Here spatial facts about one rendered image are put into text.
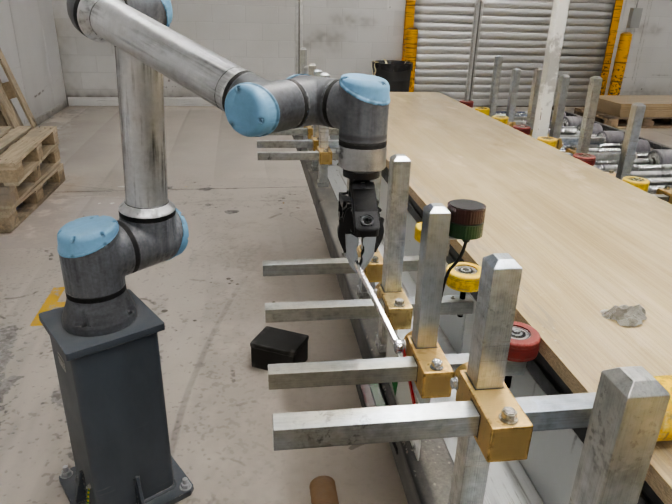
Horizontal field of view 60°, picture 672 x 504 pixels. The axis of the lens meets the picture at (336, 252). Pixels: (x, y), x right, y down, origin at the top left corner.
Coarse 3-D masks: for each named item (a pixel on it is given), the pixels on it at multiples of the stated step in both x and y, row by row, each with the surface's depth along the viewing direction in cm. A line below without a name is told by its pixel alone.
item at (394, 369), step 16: (272, 368) 94; (288, 368) 94; (304, 368) 94; (320, 368) 94; (336, 368) 94; (352, 368) 94; (368, 368) 94; (384, 368) 95; (400, 368) 95; (416, 368) 96; (512, 368) 98; (272, 384) 93; (288, 384) 93; (304, 384) 94; (320, 384) 94; (336, 384) 95; (352, 384) 95
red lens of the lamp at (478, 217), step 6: (450, 210) 90; (456, 210) 89; (462, 210) 89; (480, 210) 89; (456, 216) 89; (462, 216) 89; (468, 216) 89; (474, 216) 89; (480, 216) 89; (456, 222) 90; (462, 222) 89; (468, 222) 89; (474, 222) 89; (480, 222) 90
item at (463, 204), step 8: (456, 200) 93; (464, 200) 93; (472, 200) 93; (456, 208) 89; (464, 208) 89; (472, 208) 89; (480, 208) 89; (456, 224) 90; (480, 224) 90; (448, 240) 91; (464, 240) 93; (448, 248) 92; (464, 248) 94; (448, 272) 96
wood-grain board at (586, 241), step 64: (448, 128) 261; (512, 128) 265; (448, 192) 171; (512, 192) 173; (576, 192) 175; (640, 192) 177; (512, 256) 128; (576, 256) 129; (640, 256) 130; (576, 320) 103; (576, 384) 87
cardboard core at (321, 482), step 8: (312, 480) 177; (320, 480) 175; (328, 480) 176; (312, 488) 175; (320, 488) 172; (328, 488) 172; (312, 496) 172; (320, 496) 170; (328, 496) 170; (336, 496) 172
